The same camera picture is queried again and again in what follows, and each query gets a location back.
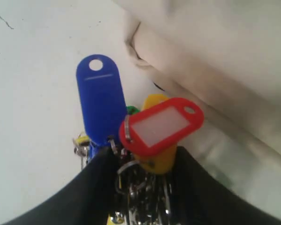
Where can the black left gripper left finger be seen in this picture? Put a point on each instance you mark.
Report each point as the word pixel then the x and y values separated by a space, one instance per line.
pixel 86 200

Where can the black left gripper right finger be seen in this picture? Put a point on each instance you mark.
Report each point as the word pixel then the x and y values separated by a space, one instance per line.
pixel 199 199

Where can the colourful key tag bunch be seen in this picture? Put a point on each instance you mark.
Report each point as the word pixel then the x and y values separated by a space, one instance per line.
pixel 142 145

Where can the beige fabric duffel bag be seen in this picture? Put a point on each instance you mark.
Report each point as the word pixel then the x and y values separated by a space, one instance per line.
pixel 225 55

